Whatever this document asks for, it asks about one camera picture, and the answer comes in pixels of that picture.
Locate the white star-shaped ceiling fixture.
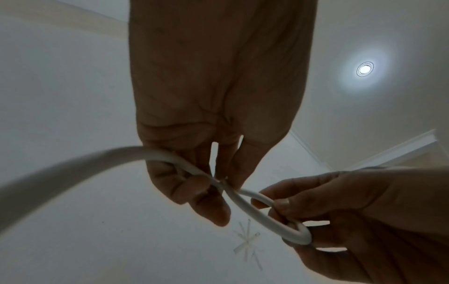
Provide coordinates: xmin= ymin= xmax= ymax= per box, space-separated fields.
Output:
xmin=232 ymin=218 xmax=264 ymax=271

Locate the person's left hand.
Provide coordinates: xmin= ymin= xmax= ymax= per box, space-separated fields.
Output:
xmin=128 ymin=0 xmax=318 ymax=227

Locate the white cable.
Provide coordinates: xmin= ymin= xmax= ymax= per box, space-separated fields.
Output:
xmin=0 ymin=146 xmax=312 ymax=246

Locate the round recessed ceiling light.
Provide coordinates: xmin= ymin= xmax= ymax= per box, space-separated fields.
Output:
xmin=356 ymin=61 xmax=375 ymax=77

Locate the person's right hand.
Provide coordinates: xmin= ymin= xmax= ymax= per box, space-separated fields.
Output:
xmin=251 ymin=166 xmax=449 ymax=284

